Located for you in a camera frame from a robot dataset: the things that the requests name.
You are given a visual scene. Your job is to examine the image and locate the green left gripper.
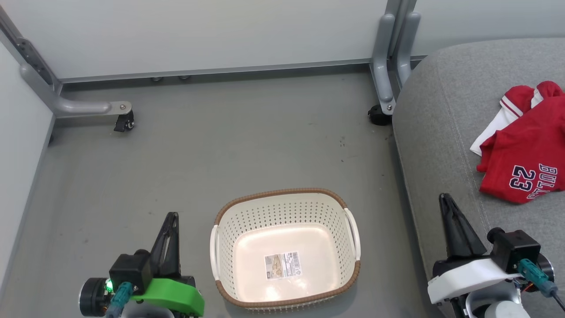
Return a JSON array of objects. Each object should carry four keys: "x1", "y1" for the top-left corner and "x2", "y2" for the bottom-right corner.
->
[{"x1": 132, "y1": 212, "x2": 205, "y2": 317}]

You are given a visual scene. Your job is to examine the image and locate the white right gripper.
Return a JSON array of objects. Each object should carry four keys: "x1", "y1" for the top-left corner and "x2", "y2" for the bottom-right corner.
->
[{"x1": 427, "y1": 193, "x2": 522, "y2": 305}]

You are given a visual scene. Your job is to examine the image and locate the red white basketball jersey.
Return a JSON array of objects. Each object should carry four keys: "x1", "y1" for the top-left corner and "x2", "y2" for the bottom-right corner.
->
[{"x1": 470, "y1": 81, "x2": 565, "y2": 204}]

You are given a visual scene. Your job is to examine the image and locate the basket product sticker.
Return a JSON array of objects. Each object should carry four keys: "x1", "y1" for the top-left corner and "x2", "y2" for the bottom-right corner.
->
[{"x1": 264, "y1": 251, "x2": 303, "y2": 280}]

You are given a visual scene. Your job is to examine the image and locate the white perforated laundry basket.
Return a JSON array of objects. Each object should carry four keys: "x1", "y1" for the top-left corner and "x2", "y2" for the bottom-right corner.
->
[{"x1": 210, "y1": 188, "x2": 362, "y2": 310}]

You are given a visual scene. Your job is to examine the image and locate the black round left gripper motor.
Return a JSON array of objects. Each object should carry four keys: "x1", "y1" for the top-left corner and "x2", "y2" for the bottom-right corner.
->
[{"x1": 79, "y1": 277, "x2": 112, "y2": 317}]

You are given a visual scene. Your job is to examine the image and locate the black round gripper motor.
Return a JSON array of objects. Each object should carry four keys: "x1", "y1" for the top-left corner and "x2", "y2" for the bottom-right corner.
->
[
  {"x1": 79, "y1": 277, "x2": 112, "y2": 317},
  {"x1": 535, "y1": 254, "x2": 556, "y2": 293}
]

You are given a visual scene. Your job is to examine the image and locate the black round right gripper motor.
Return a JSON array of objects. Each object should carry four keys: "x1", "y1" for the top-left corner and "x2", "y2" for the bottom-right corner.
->
[{"x1": 535, "y1": 254, "x2": 556, "y2": 293}]

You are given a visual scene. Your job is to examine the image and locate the grey fabric sofa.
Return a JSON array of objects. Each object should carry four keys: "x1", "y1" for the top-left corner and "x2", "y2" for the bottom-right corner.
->
[{"x1": 392, "y1": 38, "x2": 565, "y2": 318}]

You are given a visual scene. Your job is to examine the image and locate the black caster wheel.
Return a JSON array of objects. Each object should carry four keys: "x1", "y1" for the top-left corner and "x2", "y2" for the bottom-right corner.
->
[
  {"x1": 113, "y1": 109, "x2": 135, "y2": 133},
  {"x1": 367, "y1": 104, "x2": 393, "y2": 127}
]

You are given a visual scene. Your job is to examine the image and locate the right teal plug black cable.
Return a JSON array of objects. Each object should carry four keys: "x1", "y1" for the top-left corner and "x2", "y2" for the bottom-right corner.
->
[{"x1": 516, "y1": 258, "x2": 565, "y2": 312}]

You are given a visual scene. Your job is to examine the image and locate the grey curved frame leg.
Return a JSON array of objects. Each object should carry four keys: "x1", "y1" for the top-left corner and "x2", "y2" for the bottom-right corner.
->
[{"x1": 0, "y1": 4, "x2": 133, "y2": 119}]

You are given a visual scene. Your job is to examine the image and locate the grey partition base rail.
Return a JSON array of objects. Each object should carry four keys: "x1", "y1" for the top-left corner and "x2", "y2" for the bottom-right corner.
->
[{"x1": 59, "y1": 58, "x2": 372, "y2": 84}]

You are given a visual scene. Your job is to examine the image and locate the grey upright frame legs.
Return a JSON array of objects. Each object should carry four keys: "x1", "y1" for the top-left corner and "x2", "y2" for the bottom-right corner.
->
[{"x1": 370, "y1": 0, "x2": 422, "y2": 116}]

